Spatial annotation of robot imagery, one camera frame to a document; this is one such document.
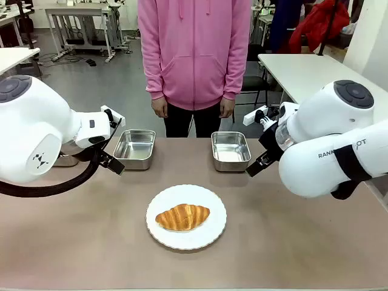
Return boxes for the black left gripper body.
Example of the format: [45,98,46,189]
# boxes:
[95,144,112,167]

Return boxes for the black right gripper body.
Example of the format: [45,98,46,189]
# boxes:
[257,124,285,162]

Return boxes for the rectangular steel container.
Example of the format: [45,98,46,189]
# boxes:
[113,129,157,171]
[210,131,252,173]

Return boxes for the person's left hand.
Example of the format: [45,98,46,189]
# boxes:
[219,98,236,119]

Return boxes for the person's right hand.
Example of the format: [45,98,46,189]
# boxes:
[150,98,169,119]

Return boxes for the black trousers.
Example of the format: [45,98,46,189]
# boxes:
[163,102,222,139]

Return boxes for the white side table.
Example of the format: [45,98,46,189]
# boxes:
[0,47,41,75]
[257,53,366,105]

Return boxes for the golden croissant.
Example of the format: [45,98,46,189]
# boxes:
[155,203,211,232]

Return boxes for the white scalloped plate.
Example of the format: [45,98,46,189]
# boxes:
[145,184,227,251]

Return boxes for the pink hoodie torso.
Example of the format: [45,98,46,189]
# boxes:
[137,0,253,112]

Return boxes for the dark blue garment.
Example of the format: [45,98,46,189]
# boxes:
[268,0,305,54]

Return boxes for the red jacket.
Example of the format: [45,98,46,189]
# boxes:
[289,0,350,55]

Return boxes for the black vertical pole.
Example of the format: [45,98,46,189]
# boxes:
[317,0,338,57]

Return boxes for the grey workbench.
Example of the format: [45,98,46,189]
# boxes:
[44,2,124,63]

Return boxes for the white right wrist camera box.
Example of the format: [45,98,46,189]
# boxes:
[242,106,268,126]

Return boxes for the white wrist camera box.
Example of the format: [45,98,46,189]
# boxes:
[242,106,268,126]
[100,104,126,122]

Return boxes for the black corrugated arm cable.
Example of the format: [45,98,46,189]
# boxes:
[0,117,123,198]

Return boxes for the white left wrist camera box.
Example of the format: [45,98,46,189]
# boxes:
[100,104,126,122]

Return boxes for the black strap on arm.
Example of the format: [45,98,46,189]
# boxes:
[331,143,373,201]

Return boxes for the floor cables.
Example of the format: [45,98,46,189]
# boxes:
[38,48,134,68]

